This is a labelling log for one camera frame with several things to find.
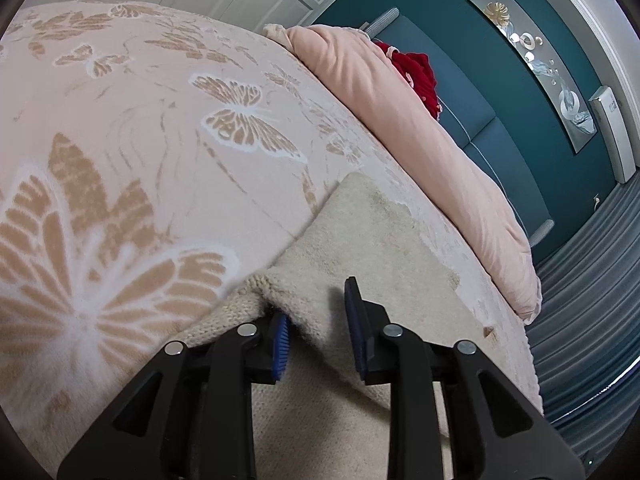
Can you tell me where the grey curtain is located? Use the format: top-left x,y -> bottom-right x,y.
525,172 -> 640,466

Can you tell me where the cream knitted sweater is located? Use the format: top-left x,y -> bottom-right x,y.
181,171 -> 488,480

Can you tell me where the pink duvet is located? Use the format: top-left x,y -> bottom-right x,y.
263,23 -> 543,323

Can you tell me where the red cloth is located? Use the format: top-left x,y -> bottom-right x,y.
376,41 -> 443,122

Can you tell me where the pink butterfly blanket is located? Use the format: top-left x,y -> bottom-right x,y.
0,2 -> 544,476

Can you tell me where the white air conditioner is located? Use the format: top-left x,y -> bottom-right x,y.
588,86 -> 636,183

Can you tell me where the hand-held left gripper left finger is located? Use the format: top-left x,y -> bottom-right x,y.
57,311 -> 290,480

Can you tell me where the long framed wall picture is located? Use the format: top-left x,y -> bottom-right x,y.
468,0 -> 598,155

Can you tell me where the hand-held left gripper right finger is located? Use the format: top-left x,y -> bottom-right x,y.
344,276 -> 586,480

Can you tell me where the blue upholstered headboard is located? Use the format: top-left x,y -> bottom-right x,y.
364,8 -> 555,247

